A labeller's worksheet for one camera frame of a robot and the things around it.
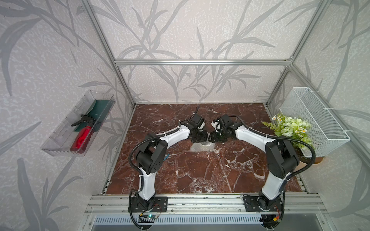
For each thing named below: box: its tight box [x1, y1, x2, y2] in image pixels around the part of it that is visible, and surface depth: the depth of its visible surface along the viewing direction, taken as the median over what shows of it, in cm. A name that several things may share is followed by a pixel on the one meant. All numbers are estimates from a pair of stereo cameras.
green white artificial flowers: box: [261, 114, 314, 150], surface depth 70 cm
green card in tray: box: [74, 99, 115, 132], surface depth 68 cm
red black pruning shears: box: [69, 114, 96, 154], surface depth 60 cm
